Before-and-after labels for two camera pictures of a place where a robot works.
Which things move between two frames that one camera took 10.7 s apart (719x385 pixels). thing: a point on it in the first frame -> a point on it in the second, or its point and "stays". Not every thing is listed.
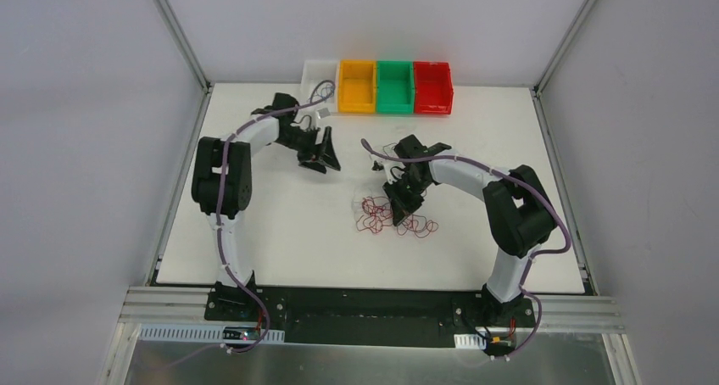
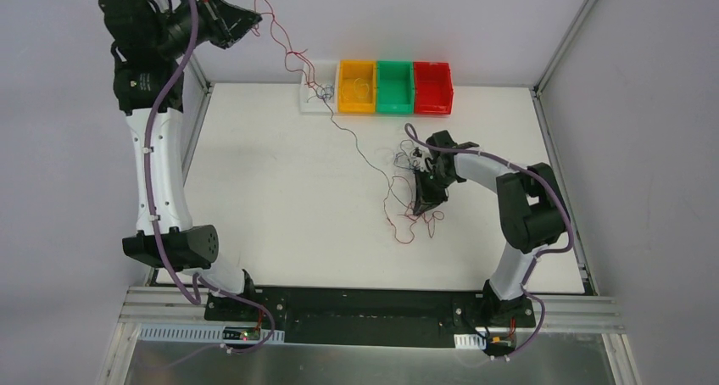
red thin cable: (377, 213) -> (338, 121)
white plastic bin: (320, 81) stays
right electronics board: (500, 343) stays
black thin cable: (392, 143) -> (365, 158)
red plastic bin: (432, 87) stays
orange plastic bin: (357, 86) stays
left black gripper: (313, 151) -> (216, 21)
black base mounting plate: (394, 315) stays
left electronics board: (241, 333) stays
